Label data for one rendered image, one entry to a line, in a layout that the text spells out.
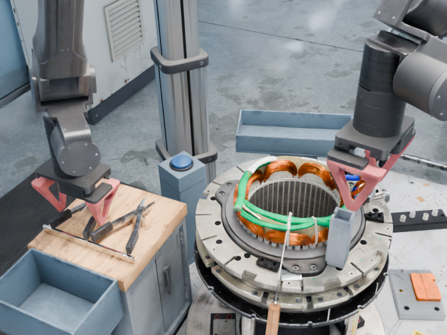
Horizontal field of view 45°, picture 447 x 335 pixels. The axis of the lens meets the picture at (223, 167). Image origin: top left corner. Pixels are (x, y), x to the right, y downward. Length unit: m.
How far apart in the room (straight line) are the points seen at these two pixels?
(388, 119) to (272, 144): 0.53
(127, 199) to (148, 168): 1.87
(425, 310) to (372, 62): 0.69
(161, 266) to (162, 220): 0.09
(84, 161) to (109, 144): 2.32
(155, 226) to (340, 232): 0.32
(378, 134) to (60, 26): 0.39
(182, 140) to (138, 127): 1.91
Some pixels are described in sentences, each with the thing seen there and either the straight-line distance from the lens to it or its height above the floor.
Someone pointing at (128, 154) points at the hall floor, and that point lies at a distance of 2.98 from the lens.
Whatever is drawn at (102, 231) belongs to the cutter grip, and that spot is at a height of 1.09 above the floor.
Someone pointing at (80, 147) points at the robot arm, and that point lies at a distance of 0.75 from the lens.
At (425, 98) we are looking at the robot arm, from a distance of 0.58.
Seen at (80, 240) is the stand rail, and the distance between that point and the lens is 0.92.
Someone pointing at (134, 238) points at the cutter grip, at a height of 1.09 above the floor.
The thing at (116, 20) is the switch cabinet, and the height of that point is 0.53.
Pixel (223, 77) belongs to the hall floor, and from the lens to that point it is 3.67.
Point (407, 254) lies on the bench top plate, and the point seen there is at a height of 0.78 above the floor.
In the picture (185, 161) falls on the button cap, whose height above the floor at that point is 1.04.
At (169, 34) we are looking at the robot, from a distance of 1.18.
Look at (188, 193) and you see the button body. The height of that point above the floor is 0.98.
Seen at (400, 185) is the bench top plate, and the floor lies 0.78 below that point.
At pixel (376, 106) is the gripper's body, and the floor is 1.38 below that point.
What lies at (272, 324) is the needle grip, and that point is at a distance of 0.82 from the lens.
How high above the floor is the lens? 1.69
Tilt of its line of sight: 37 degrees down
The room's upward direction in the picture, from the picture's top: 1 degrees counter-clockwise
